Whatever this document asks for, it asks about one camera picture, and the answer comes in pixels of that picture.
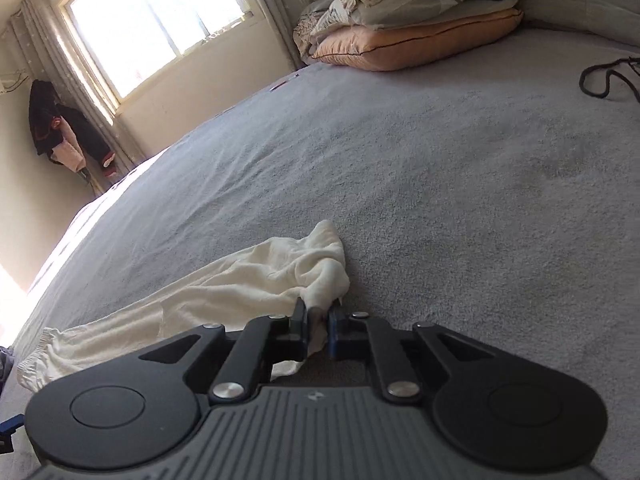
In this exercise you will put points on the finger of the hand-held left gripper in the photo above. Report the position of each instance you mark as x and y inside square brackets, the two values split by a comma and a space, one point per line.
[7, 417]

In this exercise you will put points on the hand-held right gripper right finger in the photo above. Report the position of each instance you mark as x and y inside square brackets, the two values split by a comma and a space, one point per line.
[336, 335]

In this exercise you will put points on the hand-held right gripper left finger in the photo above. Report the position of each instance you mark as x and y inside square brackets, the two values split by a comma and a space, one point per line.
[299, 332]

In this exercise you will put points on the white pants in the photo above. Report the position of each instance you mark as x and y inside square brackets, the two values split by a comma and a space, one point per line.
[225, 290]

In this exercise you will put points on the hanging clothes on rack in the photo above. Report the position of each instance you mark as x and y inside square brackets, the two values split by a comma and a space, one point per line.
[85, 135]

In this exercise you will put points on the dark grey garment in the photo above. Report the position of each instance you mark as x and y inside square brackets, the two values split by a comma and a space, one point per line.
[5, 360]

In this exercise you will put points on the grey bed blanket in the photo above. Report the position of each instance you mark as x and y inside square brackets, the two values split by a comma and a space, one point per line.
[450, 160]

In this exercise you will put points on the small dark red object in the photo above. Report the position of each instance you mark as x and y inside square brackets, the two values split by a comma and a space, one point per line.
[282, 84]

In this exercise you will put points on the coat stand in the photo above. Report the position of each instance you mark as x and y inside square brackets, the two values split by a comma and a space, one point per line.
[92, 182]

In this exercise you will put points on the pink hanging garment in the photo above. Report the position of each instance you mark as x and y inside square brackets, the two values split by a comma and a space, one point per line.
[70, 152]

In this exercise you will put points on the orange pillow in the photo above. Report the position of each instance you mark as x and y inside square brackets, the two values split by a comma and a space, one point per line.
[410, 45]

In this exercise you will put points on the folded bedding pile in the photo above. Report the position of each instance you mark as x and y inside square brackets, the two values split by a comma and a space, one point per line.
[305, 30]

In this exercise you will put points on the grey star curtain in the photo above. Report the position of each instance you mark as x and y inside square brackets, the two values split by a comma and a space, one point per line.
[75, 80]
[280, 15]

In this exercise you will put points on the window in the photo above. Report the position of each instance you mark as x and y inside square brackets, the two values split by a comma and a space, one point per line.
[150, 25]

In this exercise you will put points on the grey padded headboard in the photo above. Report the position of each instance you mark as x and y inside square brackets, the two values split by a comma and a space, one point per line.
[575, 0]

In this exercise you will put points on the white wall unit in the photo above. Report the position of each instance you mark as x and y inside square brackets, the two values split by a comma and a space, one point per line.
[7, 85]

